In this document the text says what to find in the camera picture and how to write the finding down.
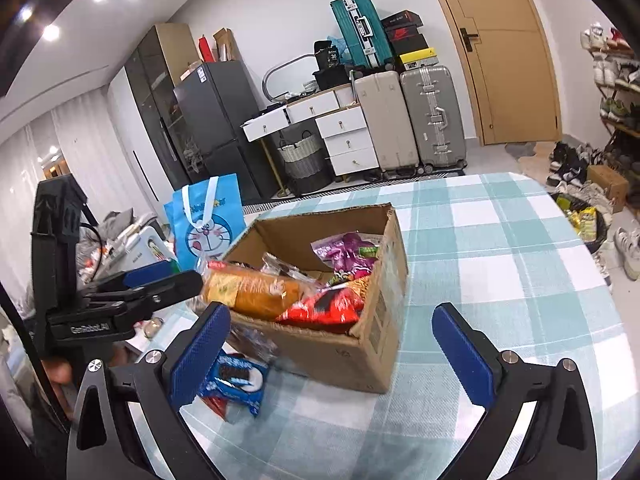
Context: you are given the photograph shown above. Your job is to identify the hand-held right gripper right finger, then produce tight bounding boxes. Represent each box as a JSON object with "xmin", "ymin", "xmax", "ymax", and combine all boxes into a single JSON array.
[{"xmin": 432, "ymin": 302, "xmax": 599, "ymax": 480}]

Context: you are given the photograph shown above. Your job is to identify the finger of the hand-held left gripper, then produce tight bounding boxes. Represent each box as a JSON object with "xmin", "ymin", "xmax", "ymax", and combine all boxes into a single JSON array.
[
  {"xmin": 84, "ymin": 261, "xmax": 177, "ymax": 297},
  {"xmin": 91, "ymin": 270, "xmax": 204, "ymax": 320}
]

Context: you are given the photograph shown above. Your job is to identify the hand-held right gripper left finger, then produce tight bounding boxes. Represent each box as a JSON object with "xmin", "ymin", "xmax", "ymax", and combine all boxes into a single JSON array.
[{"xmin": 66, "ymin": 301, "xmax": 232, "ymax": 480}]

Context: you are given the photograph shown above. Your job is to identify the blue cookie packet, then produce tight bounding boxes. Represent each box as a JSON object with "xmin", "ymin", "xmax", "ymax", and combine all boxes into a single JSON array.
[{"xmin": 199, "ymin": 351, "xmax": 269, "ymax": 419}]

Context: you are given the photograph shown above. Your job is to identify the clear cracker packet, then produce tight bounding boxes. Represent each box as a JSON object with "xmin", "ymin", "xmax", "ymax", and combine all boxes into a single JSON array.
[{"xmin": 226, "ymin": 321, "xmax": 281, "ymax": 363}]

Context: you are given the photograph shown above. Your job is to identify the long bread packet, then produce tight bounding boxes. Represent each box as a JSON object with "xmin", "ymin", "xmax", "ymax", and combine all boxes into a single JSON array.
[{"xmin": 201, "ymin": 259, "xmax": 323, "ymax": 322}]

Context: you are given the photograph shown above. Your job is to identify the brown cardboard box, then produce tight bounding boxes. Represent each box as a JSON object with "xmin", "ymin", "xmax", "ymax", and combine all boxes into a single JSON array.
[{"xmin": 220, "ymin": 203, "xmax": 408, "ymax": 394}]

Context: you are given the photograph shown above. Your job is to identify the white noodle snack bag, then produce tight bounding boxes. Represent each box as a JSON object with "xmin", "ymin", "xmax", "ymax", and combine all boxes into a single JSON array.
[{"xmin": 325, "ymin": 267, "xmax": 377, "ymax": 297}]

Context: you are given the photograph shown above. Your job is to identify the red triangular snack bag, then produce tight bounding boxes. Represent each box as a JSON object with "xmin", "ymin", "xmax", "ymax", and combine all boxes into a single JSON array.
[{"xmin": 276, "ymin": 284, "xmax": 367, "ymax": 332}]

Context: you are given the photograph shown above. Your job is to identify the purple snack bag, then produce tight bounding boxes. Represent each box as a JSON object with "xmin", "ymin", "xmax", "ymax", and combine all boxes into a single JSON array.
[{"xmin": 310, "ymin": 232, "xmax": 382, "ymax": 281}]

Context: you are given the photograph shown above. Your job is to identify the person's left hand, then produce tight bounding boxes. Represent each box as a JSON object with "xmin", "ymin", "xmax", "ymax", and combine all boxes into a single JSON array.
[{"xmin": 41, "ymin": 359, "xmax": 74, "ymax": 387}]

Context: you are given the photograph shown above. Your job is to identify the white appliance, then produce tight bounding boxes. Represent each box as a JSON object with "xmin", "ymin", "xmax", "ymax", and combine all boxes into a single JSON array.
[{"xmin": 122, "ymin": 224, "xmax": 170, "ymax": 270}]

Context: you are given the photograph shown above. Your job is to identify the grey clothing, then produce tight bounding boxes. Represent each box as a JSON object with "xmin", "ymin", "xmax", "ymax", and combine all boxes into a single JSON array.
[{"xmin": 100, "ymin": 209, "xmax": 138, "ymax": 243}]

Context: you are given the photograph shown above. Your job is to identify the blue cartoon tote bag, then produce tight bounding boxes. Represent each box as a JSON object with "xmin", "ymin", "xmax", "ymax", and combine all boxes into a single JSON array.
[{"xmin": 164, "ymin": 173, "xmax": 247, "ymax": 275}]

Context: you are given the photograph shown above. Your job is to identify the white curtain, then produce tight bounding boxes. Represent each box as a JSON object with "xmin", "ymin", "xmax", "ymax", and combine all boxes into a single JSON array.
[{"xmin": 0, "ymin": 67, "xmax": 168, "ymax": 241}]

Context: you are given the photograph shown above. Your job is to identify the checked tablecloth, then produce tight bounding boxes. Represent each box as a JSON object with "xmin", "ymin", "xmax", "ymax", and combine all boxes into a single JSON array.
[{"xmin": 150, "ymin": 172, "xmax": 638, "ymax": 480}]

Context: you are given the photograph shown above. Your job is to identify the dark grey refrigerator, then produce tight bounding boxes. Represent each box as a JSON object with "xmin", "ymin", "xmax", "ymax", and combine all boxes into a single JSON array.
[{"xmin": 172, "ymin": 59, "xmax": 268, "ymax": 202}]

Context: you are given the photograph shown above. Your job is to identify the dark glass cabinet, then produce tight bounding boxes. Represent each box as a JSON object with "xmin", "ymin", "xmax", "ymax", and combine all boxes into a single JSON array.
[{"xmin": 124, "ymin": 23, "xmax": 202, "ymax": 192}]

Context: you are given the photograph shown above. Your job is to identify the black trash bin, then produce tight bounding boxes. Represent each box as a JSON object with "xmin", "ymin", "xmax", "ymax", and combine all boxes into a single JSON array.
[{"xmin": 549, "ymin": 191, "xmax": 610, "ymax": 255}]

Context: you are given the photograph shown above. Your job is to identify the woven laundry basket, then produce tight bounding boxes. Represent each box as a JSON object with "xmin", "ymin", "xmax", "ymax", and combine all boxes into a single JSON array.
[{"xmin": 276, "ymin": 131, "xmax": 335, "ymax": 197}]

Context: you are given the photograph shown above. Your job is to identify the white sneaker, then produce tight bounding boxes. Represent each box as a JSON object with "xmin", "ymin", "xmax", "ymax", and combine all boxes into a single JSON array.
[{"xmin": 613, "ymin": 226, "xmax": 640, "ymax": 282}]

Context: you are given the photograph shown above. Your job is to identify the pile of shoes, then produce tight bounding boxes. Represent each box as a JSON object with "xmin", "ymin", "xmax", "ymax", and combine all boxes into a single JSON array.
[{"xmin": 546, "ymin": 141, "xmax": 618, "ymax": 211}]

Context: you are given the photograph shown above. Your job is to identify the small cardboard box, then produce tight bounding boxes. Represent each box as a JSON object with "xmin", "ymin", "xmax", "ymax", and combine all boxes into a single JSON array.
[{"xmin": 586, "ymin": 164, "xmax": 630, "ymax": 213}]

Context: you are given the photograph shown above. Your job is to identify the white drawer unit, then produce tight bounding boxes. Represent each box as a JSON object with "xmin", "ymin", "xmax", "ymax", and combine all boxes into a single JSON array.
[{"xmin": 242, "ymin": 85, "xmax": 379, "ymax": 177}]

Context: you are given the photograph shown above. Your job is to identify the tall cardboard carton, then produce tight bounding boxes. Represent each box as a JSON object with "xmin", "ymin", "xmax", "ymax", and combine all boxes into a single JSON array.
[{"xmin": 213, "ymin": 27, "xmax": 242, "ymax": 62}]

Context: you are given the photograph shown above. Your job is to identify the silver suitcase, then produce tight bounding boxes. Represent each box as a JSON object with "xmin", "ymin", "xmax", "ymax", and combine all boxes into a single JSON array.
[{"xmin": 400, "ymin": 64, "xmax": 469, "ymax": 172}]

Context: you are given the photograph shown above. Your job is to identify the beige suitcase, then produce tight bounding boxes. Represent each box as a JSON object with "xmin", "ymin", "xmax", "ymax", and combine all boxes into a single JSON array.
[{"xmin": 353, "ymin": 71, "xmax": 421, "ymax": 175}]

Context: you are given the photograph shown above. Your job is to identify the black case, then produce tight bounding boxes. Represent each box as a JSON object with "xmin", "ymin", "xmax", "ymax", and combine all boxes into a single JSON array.
[{"xmin": 313, "ymin": 39, "xmax": 357, "ymax": 90}]

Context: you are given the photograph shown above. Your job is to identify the metal shoe rack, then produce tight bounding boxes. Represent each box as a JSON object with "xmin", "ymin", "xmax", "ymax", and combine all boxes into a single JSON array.
[{"xmin": 582, "ymin": 25, "xmax": 640, "ymax": 191}]

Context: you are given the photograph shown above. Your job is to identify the wooden door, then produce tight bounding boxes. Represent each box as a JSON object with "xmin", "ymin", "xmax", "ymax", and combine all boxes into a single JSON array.
[{"xmin": 419, "ymin": 0, "xmax": 564, "ymax": 147}]

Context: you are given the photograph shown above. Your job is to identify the rows of shoes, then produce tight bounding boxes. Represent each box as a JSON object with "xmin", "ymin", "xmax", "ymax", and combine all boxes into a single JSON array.
[{"xmin": 580, "ymin": 22, "xmax": 640, "ymax": 181}]

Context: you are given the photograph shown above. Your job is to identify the stack of shoe boxes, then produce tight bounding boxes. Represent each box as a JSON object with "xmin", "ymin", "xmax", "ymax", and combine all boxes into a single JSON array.
[{"xmin": 380, "ymin": 9, "xmax": 442, "ymax": 72}]

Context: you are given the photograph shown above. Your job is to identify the teal suitcase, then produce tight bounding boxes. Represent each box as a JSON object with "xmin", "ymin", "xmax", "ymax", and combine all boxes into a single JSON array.
[{"xmin": 329, "ymin": 0, "xmax": 397, "ymax": 72}]

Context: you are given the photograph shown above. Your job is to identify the grey arched frame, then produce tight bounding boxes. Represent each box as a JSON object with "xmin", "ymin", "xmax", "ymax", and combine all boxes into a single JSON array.
[{"xmin": 262, "ymin": 54, "xmax": 322, "ymax": 105}]

